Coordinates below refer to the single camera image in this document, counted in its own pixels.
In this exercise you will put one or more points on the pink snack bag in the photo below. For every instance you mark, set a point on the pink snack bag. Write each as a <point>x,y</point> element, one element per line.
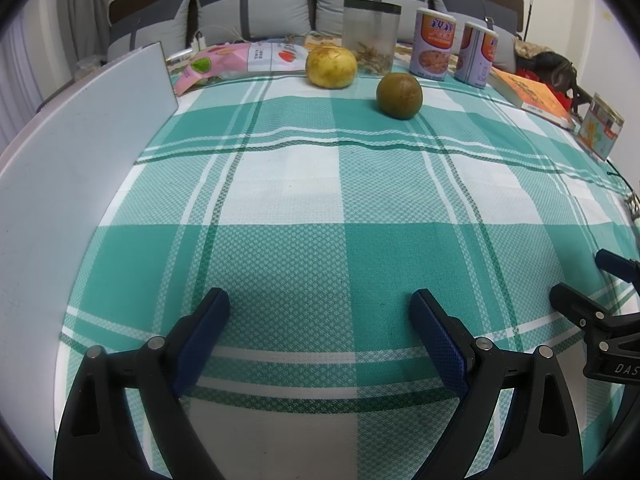
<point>235,60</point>

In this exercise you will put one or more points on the green-brown round fruit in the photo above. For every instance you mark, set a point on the green-brown round fruit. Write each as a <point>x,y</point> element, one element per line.
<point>399,96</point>

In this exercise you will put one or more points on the green checked cloth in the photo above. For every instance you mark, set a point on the green checked cloth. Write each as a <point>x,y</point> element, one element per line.
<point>350,210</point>

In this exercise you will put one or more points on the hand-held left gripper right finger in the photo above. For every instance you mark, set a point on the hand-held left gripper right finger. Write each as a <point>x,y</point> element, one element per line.
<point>440,345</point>

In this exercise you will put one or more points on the orange book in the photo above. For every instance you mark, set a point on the orange book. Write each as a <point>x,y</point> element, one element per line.
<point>532,97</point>

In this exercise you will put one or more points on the yellow pear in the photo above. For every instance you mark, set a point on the yellow pear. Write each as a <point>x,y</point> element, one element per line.
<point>331,66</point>

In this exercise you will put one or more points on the white charger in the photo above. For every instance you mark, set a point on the white charger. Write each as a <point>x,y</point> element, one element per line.
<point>197,41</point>

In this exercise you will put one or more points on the dark bag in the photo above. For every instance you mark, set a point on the dark bag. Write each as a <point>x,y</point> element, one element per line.
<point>552,67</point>

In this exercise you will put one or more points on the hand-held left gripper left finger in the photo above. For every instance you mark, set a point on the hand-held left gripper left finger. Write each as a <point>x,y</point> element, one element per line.
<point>200,345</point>

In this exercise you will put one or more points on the clear plastic jar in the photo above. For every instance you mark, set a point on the clear plastic jar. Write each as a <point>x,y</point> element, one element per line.
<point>371,30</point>

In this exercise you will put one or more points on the white foam board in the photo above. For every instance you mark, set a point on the white foam board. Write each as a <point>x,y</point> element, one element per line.
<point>65,210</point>

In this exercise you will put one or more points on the purple food can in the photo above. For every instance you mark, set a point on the purple food can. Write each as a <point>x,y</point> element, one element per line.
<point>432,42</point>
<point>477,55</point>

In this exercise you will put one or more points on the grey curtain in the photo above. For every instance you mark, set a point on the grey curtain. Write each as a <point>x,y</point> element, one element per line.
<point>30,35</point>

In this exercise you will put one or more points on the small colourful box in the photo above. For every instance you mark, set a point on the small colourful box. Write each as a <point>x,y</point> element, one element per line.
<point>599,127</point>

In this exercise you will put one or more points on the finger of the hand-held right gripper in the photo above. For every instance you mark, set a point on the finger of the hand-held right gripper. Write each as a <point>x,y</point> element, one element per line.
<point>617,264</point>
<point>580,307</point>

